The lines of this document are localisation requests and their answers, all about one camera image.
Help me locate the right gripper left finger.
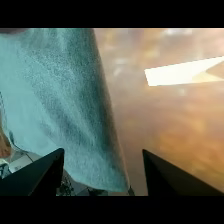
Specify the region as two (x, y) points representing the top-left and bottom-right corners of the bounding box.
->
(0, 147), (65, 197)

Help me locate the pale green garment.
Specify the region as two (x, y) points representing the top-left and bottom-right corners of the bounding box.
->
(0, 27), (131, 194)

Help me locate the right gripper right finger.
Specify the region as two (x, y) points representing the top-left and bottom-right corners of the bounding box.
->
(142, 148), (224, 197)

